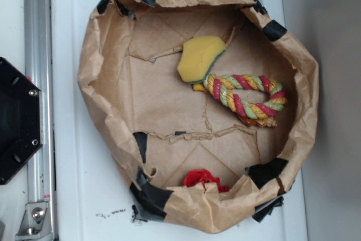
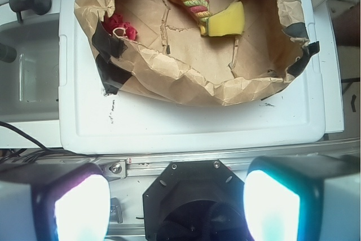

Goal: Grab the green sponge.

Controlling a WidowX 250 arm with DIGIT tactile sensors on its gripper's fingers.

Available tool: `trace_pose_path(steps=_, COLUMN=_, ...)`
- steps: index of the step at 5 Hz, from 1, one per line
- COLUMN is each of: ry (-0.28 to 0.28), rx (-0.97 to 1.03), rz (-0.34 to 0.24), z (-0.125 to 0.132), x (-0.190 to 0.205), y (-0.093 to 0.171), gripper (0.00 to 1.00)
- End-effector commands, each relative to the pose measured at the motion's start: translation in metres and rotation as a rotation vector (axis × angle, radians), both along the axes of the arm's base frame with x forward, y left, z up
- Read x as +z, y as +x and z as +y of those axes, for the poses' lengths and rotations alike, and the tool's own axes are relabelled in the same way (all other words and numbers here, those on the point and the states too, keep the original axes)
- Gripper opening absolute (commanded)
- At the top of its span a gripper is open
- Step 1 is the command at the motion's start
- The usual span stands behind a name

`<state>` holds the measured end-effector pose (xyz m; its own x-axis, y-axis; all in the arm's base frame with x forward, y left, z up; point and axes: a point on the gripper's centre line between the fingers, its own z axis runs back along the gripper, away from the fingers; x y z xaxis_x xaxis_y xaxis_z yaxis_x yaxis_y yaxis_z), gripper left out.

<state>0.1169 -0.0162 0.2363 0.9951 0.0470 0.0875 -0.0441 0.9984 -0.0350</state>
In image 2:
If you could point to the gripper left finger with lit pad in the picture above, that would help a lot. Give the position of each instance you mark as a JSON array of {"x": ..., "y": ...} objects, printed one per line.
[{"x": 54, "y": 202}]

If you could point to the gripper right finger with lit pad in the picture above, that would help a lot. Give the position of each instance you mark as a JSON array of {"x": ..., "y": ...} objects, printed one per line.
[{"x": 303, "y": 197}]

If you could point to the red crumpled fabric item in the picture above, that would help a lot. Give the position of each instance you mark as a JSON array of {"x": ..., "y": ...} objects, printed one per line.
[{"x": 116, "y": 25}]

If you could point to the white plastic cutting board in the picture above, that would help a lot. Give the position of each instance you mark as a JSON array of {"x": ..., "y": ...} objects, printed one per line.
[{"x": 92, "y": 122}]

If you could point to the yellow green sponge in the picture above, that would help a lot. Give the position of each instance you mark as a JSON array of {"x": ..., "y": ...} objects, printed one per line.
[{"x": 230, "y": 21}]

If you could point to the crumpled brown paper bag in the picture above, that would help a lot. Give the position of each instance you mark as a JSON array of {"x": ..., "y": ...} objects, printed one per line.
[{"x": 170, "y": 60}]

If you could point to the black octagonal mount plate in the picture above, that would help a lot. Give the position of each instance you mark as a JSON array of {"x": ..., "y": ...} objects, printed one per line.
[{"x": 195, "y": 200}]

